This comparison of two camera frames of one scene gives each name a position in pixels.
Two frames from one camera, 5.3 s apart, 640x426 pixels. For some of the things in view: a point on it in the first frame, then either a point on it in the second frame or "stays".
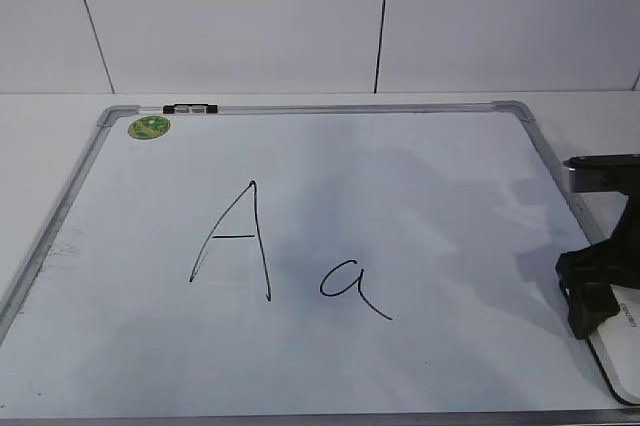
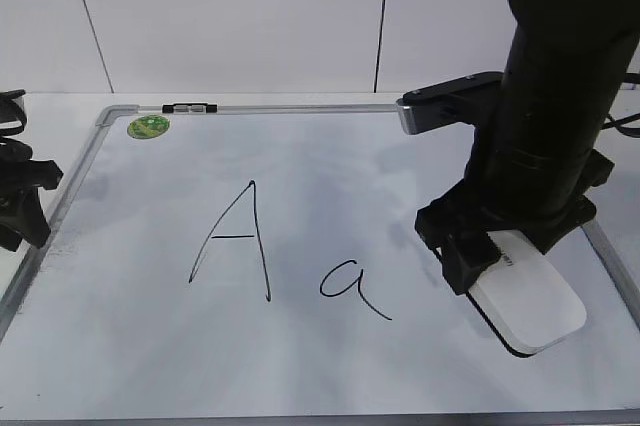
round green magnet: x=147 y=127 stays
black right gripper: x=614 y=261 → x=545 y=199
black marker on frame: x=190 y=109 stays
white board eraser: x=618 y=345 → x=527 y=298
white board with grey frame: x=317 y=264 stays
